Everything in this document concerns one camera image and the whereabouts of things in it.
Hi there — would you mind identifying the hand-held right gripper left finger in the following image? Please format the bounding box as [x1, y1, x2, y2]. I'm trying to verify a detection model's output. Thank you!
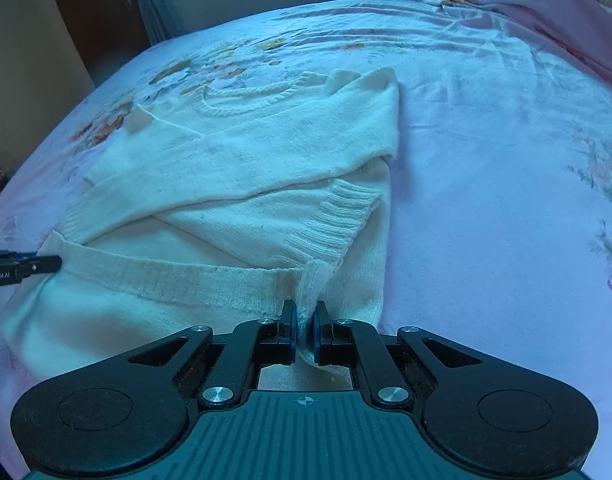
[128, 300, 299, 408]

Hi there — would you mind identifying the grey curtain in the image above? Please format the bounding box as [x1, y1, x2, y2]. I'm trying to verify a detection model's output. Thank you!
[120, 0, 187, 47]

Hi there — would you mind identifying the floral bedsheet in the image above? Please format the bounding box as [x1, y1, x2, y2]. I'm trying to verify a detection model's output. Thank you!
[0, 0, 612, 480]

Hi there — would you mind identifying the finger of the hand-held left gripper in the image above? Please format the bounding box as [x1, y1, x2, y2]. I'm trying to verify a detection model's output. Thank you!
[17, 255, 63, 276]

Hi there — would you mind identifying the cream knit sweater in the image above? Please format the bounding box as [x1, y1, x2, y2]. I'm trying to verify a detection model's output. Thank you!
[0, 66, 403, 392]

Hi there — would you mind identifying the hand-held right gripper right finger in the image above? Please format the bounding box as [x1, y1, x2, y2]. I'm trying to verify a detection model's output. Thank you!
[311, 301, 486, 408]

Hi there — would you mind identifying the brown wooden door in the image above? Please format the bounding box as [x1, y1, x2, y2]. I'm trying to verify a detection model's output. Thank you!
[41, 0, 152, 92]

